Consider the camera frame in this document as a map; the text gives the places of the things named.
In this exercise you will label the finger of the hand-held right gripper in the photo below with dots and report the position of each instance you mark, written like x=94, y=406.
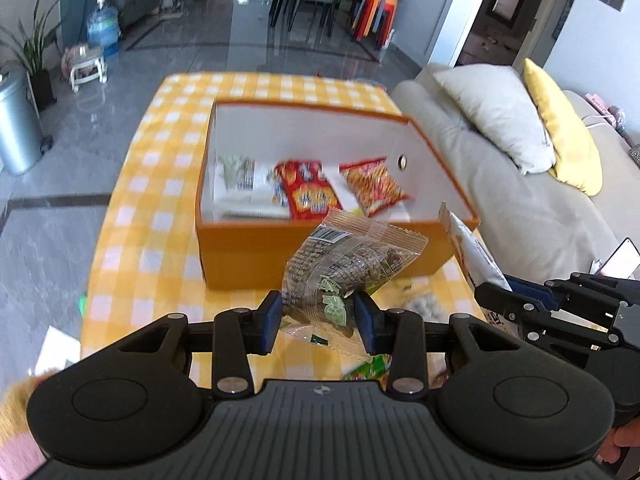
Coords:
x=500, y=297
x=530, y=290

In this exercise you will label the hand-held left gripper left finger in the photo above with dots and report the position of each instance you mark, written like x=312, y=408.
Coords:
x=270, y=322

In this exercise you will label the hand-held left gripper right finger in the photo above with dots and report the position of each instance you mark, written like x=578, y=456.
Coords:
x=367, y=325

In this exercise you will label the long white snack packet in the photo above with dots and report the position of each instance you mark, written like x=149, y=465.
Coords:
x=475, y=255

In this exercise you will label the clear white ball candy packet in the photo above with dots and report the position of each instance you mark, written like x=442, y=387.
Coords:
x=422, y=305

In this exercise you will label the clear seed snack packet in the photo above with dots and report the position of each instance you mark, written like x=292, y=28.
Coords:
x=340, y=270

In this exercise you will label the orange cardboard box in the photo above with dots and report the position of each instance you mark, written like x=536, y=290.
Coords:
x=240, y=260

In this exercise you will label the red cartoon snack packet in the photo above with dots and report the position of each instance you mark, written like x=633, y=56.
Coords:
x=307, y=192

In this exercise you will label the red stick snack bag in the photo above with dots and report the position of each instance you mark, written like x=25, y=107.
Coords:
x=375, y=185

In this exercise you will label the white grey chip bag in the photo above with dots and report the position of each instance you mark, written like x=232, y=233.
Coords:
x=237, y=180

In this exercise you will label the person's left forearm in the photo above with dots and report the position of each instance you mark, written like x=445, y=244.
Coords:
x=15, y=410

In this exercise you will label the person's right hand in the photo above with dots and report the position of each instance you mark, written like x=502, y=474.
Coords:
x=617, y=447

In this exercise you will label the green sausage snack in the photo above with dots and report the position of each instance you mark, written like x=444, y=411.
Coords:
x=370, y=367

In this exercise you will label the grey sofa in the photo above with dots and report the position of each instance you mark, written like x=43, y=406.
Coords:
x=525, y=220

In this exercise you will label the smartphone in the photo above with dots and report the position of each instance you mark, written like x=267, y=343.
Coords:
x=617, y=260

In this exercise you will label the yellow checkered tablecloth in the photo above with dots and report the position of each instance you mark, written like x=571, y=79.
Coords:
x=150, y=240

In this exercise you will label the yellow pillow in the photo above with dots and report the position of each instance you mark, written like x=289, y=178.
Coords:
x=565, y=130

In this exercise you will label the beige pillow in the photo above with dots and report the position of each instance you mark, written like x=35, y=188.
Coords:
x=500, y=115

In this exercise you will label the pink items on sofa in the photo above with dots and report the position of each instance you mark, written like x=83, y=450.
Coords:
x=610, y=110

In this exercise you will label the white paper sheet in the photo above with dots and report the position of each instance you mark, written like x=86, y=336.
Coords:
x=55, y=350

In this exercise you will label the stacked orange stools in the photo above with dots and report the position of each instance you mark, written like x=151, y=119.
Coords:
x=375, y=12

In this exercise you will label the small white wheeled stool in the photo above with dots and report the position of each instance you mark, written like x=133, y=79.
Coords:
x=85, y=62

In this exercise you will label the silver trash can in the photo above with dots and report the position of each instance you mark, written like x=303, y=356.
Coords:
x=17, y=125

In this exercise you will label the blue water bottle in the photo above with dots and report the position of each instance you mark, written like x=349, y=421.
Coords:
x=102, y=25

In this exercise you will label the potted green plant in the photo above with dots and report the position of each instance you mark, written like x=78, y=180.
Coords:
x=32, y=55

